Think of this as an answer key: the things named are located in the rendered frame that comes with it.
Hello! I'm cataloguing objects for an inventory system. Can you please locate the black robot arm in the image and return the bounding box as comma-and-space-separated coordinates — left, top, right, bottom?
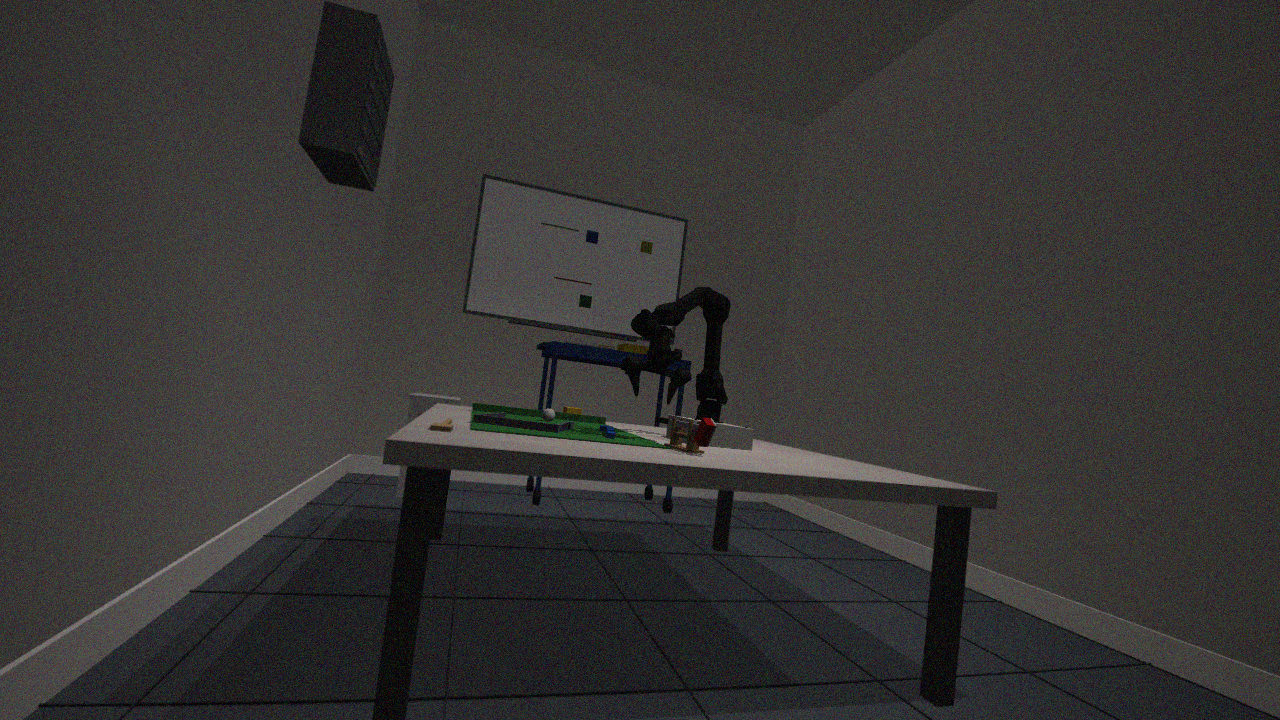
631, 287, 731, 423

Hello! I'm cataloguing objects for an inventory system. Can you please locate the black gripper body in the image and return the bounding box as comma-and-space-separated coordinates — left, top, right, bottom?
621, 343, 691, 386

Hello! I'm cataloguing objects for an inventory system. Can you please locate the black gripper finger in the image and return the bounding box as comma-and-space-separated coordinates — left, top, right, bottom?
667, 377, 686, 404
625, 366, 643, 397

